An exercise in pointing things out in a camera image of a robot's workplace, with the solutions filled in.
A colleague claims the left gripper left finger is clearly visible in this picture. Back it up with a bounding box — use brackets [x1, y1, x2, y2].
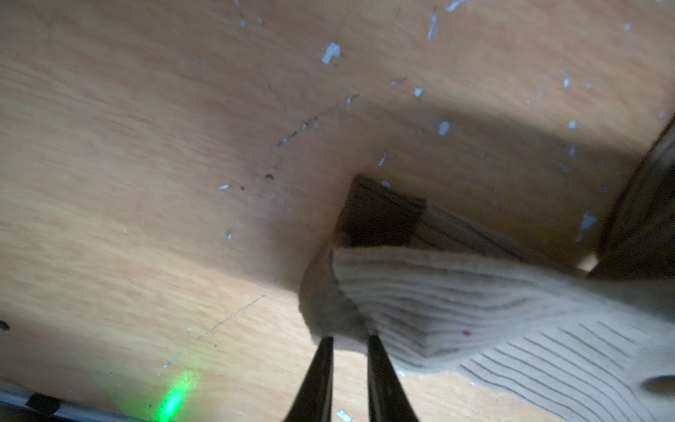
[284, 337, 334, 422]

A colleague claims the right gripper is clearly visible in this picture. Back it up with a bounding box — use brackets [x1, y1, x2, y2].
[589, 121, 674, 280]

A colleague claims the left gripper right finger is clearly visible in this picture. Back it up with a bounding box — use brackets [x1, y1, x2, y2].
[367, 335, 418, 422]

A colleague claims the tan ribbed sock front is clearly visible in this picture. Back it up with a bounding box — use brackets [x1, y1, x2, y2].
[299, 246, 674, 421]

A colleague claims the metal front rail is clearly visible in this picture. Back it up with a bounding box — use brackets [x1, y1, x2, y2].
[1, 382, 142, 422]

